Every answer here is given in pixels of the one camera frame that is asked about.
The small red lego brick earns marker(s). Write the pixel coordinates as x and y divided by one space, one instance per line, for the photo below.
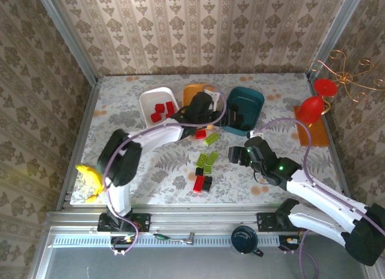
155 117
200 134
170 113
158 107

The long red lego brick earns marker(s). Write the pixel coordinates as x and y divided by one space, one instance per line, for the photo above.
199 182
170 105

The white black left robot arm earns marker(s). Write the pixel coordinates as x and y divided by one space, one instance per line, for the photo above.
156 137

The orange plastic container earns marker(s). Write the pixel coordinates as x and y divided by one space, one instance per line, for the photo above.
188 95

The teal plastic container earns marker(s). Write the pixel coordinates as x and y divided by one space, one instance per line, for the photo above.
251 104

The white plastic container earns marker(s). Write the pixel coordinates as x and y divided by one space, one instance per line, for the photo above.
147 101

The orange rectangular board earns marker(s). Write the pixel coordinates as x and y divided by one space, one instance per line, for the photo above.
316 137

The red plastic goblet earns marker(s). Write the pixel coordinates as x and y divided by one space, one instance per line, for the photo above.
309 110

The floral tablecloth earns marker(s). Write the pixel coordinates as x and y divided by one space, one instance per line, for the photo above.
126 89

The dark blue mug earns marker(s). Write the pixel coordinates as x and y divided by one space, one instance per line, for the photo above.
243 240

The black connector with yellow plug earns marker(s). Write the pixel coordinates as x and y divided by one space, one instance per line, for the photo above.
127 239
290 240

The metal ratchet tool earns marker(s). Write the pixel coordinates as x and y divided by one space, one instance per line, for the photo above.
189 237

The grey metal shelf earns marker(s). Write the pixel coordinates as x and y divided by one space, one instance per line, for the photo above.
180 264

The yellow plastic toy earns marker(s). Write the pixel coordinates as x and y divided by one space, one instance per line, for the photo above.
90 175

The aluminium table side rail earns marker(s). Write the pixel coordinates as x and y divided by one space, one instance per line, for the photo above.
79 140
332 152

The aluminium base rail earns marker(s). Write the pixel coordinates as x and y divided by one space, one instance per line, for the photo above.
195 219

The aluminium frame post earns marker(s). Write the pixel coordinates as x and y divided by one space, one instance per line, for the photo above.
335 31
67 35

